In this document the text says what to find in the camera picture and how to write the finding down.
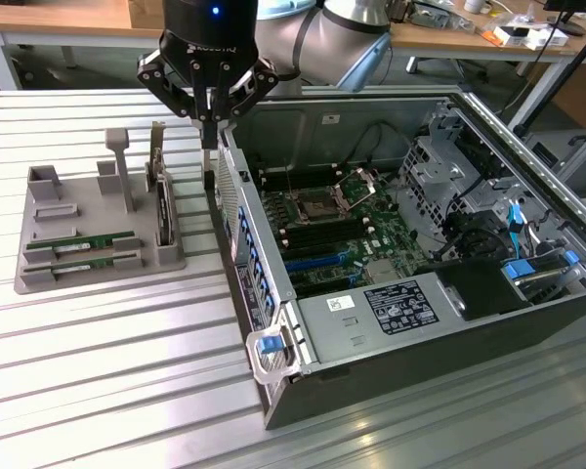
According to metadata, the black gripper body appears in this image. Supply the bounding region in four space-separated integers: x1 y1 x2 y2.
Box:
156 0 261 64

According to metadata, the green RAM stick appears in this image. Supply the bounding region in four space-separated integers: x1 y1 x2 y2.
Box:
27 231 139 254
22 257 144 276

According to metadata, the brown cardboard box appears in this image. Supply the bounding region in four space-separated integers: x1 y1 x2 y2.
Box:
128 0 166 29

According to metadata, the black RAM slot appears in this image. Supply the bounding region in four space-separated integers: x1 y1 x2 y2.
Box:
277 213 365 232
283 231 375 252
279 219 368 238
261 173 344 192
257 164 338 181
281 225 371 244

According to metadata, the thin metal locking lever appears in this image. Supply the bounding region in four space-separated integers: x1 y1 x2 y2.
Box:
283 162 299 199

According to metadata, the black graphics card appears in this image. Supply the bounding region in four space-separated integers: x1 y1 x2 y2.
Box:
144 120 178 248

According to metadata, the grey parts rack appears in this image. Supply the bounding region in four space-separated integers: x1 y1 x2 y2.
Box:
13 127 188 295

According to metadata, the CPU socket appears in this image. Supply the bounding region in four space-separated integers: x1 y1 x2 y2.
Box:
291 188 344 227

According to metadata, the metal socket cover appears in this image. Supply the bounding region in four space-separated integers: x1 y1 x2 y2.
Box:
332 167 381 210

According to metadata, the blue expansion slot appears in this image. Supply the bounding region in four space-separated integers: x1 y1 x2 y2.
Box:
283 251 342 276

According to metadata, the grey metal device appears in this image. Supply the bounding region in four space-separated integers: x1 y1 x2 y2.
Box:
409 0 476 29

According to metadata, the green motherboard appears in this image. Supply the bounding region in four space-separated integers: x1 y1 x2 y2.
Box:
257 165 435 300

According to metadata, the perforated metal drive cage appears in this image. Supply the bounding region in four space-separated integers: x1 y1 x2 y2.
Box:
397 134 487 240

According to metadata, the black expansion slot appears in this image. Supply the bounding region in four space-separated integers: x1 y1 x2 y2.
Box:
292 276 360 299

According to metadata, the silver chipset heatsink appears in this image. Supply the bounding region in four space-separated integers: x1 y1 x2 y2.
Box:
363 260 398 285

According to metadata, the grey power supply unit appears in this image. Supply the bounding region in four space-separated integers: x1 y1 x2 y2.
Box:
296 271 466 366

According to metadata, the white flat box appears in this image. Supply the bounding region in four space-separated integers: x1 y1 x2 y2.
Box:
492 23 570 51

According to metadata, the black tripod pole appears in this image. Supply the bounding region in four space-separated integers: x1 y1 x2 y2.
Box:
512 21 586 139

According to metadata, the blue drive latch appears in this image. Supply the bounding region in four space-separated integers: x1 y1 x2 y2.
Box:
499 258 537 283

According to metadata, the black monitor stand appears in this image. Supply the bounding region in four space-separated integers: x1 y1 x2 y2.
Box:
541 0 586 36

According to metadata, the open black PC case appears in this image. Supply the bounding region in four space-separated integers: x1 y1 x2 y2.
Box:
213 87 586 432

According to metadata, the black wire loop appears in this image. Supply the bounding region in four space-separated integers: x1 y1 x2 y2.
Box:
341 120 414 170

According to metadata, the wooden desk with white frame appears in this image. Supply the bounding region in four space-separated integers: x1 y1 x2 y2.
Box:
388 0 586 131
0 0 258 92

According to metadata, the black power cable bundle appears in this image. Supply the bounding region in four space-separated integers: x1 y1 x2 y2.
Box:
432 209 514 263

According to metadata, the blue data wire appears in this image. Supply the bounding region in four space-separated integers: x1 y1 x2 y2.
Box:
506 200 524 264

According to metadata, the black plastic duct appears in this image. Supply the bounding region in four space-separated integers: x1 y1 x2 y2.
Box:
416 256 534 322

